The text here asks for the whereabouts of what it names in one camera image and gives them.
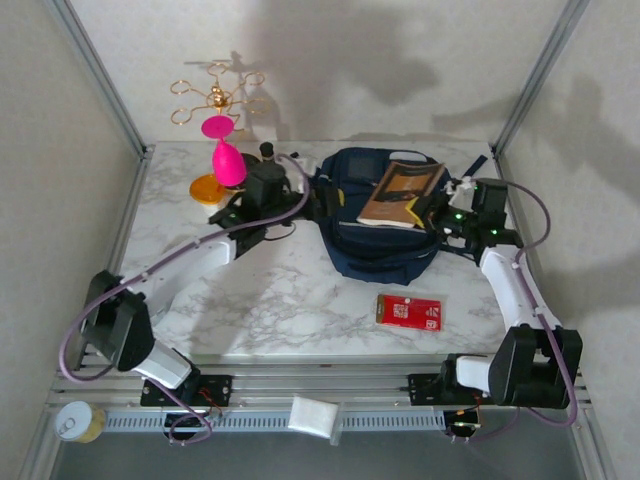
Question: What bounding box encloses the aluminium frame post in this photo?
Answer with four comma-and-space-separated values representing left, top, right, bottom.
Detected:
491, 0, 592, 159
42, 0, 156, 161

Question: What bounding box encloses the red packaged item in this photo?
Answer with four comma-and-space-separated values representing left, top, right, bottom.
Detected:
375, 293, 444, 332

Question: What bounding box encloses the round black gold-rimmed base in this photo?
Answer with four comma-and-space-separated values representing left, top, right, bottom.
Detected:
224, 152, 263, 197

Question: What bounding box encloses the gold wire glass rack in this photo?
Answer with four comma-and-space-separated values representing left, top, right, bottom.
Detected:
169, 63, 271, 136

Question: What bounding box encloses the aluminium frame rail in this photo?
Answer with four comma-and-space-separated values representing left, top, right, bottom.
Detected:
44, 367, 594, 414

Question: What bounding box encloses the grey slotted cable duct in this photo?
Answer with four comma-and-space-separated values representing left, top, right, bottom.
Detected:
102, 409, 446, 434

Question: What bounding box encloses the small black controller board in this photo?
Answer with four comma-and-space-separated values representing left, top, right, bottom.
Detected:
164, 413, 214, 444
443, 409, 484, 437

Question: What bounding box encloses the aluminium side rail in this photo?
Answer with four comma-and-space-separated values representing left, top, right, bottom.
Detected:
74, 147, 154, 371
492, 147, 571, 371

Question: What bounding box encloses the orange lid jar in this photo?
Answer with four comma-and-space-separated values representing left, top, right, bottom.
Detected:
188, 173, 232, 219

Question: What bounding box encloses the navy blue backpack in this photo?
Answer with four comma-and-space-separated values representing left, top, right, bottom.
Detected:
312, 146, 490, 287

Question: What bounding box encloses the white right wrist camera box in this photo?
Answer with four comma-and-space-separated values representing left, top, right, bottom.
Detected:
443, 175, 477, 200

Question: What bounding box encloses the white foam pad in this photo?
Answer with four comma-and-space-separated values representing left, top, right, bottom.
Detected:
288, 394, 339, 440

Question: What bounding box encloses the brown cover book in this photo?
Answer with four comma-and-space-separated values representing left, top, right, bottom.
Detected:
355, 160, 446, 230

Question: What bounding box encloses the tin can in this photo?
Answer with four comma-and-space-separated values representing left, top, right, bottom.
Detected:
53, 401, 107, 445

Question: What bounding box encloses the pink wine glass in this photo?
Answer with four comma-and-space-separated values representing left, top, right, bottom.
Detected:
201, 113, 248, 187

